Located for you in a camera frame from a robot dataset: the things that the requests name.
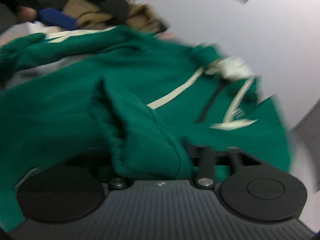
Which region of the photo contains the person's left hand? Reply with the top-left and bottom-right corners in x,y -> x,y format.
19,6 -> 36,21

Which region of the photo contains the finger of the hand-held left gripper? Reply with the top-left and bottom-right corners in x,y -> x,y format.
96,0 -> 131,25
37,7 -> 78,30

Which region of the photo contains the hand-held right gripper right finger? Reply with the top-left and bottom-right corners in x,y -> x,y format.
182,144 -> 266,188

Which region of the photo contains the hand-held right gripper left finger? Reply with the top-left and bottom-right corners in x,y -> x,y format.
109,177 -> 130,189

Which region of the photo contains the patchwork blanket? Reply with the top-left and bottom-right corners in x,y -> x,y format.
0,21 -> 320,233

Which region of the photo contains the green hoodie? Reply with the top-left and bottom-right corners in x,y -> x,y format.
0,25 -> 293,233

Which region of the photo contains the brown jacket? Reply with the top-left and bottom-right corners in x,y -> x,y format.
61,0 -> 168,33

